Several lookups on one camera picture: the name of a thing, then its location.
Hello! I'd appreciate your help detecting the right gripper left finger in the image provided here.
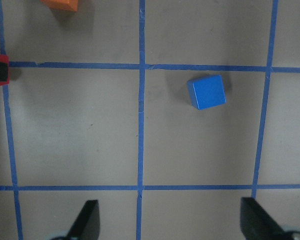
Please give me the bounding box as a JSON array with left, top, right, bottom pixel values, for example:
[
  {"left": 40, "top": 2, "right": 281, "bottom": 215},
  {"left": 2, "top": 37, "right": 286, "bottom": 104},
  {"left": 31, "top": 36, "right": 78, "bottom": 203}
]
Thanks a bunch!
[{"left": 66, "top": 200, "right": 100, "bottom": 240}]

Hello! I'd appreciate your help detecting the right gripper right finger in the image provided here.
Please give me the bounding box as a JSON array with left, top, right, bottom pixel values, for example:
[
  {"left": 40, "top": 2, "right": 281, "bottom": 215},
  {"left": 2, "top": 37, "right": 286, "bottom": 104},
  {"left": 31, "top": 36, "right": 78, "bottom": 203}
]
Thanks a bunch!
[{"left": 240, "top": 197, "right": 293, "bottom": 240}]

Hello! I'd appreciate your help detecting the red wooden block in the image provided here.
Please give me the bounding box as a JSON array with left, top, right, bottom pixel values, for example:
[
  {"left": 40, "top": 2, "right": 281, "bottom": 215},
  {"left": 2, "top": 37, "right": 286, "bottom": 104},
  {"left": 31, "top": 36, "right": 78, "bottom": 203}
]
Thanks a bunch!
[{"left": 0, "top": 54, "right": 11, "bottom": 88}]

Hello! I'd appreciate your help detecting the orange wooden block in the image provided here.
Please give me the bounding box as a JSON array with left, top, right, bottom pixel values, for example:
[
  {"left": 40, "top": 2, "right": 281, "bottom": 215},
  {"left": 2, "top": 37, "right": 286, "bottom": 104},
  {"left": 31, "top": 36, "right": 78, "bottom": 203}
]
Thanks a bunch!
[{"left": 41, "top": 0, "right": 78, "bottom": 12}]

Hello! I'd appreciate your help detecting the blue wooden block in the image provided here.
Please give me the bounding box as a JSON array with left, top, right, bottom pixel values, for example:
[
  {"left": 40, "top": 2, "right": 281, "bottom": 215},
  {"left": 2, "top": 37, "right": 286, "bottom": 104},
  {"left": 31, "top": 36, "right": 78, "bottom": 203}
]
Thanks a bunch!
[{"left": 187, "top": 75, "right": 227, "bottom": 110}]

